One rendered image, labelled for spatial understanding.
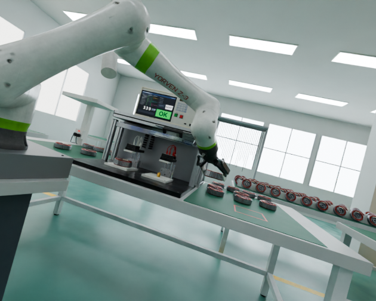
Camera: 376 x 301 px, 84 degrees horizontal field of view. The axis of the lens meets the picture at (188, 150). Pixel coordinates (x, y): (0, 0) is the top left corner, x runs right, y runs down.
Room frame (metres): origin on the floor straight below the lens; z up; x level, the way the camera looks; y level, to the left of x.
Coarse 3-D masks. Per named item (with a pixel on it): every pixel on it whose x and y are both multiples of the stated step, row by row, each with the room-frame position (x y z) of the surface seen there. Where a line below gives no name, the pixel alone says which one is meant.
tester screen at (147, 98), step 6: (144, 96) 1.41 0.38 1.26; (150, 96) 1.40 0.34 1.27; (156, 96) 1.39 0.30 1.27; (162, 96) 1.38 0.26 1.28; (144, 102) 1.41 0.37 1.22; (150, 102) 1.40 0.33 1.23; (156, 102) 1.39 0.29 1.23; (162, 102) 1.38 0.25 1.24; (168, 102) 1.37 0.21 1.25; (174, 102) 1.36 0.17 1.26; (138, 108) 1.41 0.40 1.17; (156, 108) 1.39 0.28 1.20; (162, 108) 1.38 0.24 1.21; (144, 114) 1.40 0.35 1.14
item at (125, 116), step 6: (114, 114) 1.41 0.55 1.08; (120, 114) 1.41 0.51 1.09; (126, 114) 1.40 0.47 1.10; (132, 114) 1.39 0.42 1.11; (126, 120) 1.51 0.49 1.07; (132, 120) 1.38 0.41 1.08; (138, 120) 1.38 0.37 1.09; (144, 120) 1.37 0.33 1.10; (150, 120) 1.36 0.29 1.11; (156, 120) 1.35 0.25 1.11; (150, 126) 1.40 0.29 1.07; (162, 126) 1.34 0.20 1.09; (168, 126) 1.34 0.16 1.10; (174, 126) 1.33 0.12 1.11; (180, 126) 1.32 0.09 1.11; (186, 132) 1.31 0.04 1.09
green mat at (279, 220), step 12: (204, 192) 1.31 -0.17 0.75; (228, 192) 1.61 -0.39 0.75; (204, 204) 0.98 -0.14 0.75; (216, 204) 1.05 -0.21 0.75; (228, 204) 1.14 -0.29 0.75; (240, 204) 1.24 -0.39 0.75; (252, 204) 1.36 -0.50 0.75; (240, 216) 0.94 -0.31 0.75; (252, 216) 1.01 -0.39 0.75; (264, 216) 1.08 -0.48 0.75; (276, 216) 1.18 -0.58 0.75; (288, 216) 1.28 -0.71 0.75; (276, 228) 0.90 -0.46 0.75; (288, 228) 0.96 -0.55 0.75; (300, 228) 1.03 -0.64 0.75; (312, 240) 0.87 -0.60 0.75
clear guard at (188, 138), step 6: (156, 126) 1.13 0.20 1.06; (150, 132) 1.09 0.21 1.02; (156, 132) 1.09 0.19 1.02; (162, 132) 1.10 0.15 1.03; (168, 132) 1.10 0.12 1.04; (168, 138) 1.06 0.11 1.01; (174, 138) 1.07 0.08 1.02; (180, 138) 1.07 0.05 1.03; (186, 138) 1.07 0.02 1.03; (192, 138) 1.07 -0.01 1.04; (192, 144) 1.04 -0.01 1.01
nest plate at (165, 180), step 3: (141, 174) 1.17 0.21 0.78; (144, 174) 1.16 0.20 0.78; (147, 174) 1.19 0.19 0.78; (150, 174) 1.22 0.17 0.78; (153, 174) 1.25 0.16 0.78; (156, 174) 1.29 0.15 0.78; (147, 177) 1.16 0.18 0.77; (150, 177) 1.15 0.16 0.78; (153, 177) 1.15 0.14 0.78; (156, 177) 1.17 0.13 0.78; (159, 177) 1.20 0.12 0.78; (162, 177) 1.23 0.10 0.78; (165, 177) 1.27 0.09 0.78; (159, 180) 1.14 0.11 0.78; (162, 180) 1.14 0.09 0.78; (165, 180) 1.15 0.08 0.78; (168, 180) 1.18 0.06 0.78; (171, 180) 1.25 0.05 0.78
